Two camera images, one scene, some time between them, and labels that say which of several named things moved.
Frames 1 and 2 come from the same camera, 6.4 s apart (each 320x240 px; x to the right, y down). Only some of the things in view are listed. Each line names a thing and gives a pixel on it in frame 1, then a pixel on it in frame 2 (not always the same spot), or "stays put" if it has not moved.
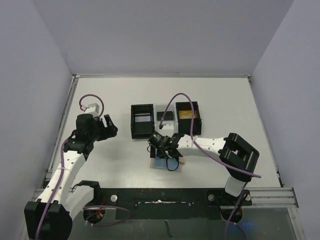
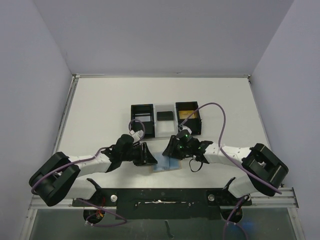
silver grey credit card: x=143 y=119 stays put
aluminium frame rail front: x=263 y=198 stays put
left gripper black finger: x=110 y=124 -> x=148 y=159
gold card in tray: x=186 y=114 stays put
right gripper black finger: x=152 y=152 -> x=170 y=150
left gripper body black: x=98 y=133 -> x=136 y=151
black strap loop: x=177 y=166 -> x=193 y=171
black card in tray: x=169 y=115 stays put
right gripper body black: x=158 y=150 -> x=173 y=147
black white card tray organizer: x=180 y=118 stays put
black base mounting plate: x=168 y=204 stays put
